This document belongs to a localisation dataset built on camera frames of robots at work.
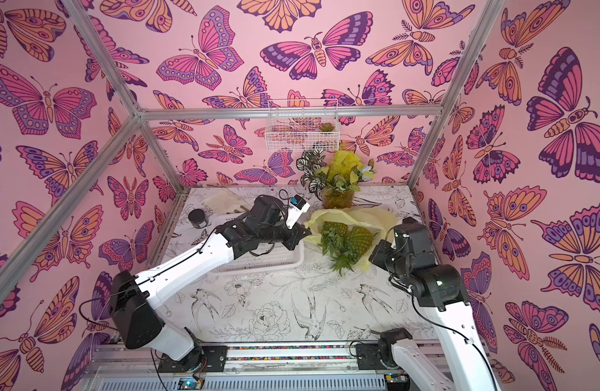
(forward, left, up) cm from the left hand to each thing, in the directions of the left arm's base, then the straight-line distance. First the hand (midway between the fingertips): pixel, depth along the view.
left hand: (311, 231), depth 75 cm
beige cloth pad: (+35, +43, -25) cm, 60 cm away
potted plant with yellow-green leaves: (+28, -10, -5) cm, 30 cm away
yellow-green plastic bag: (-1, -21, +3) cm, 22 cm away
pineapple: (+4, -8, -10) cm, 14 cm away
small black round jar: (+21, +49, -21) cm, 57 cm away
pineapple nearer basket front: (+4, -17, -14) cm, 23 cm away
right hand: (-7, -18, +2) cm, 20 cm away
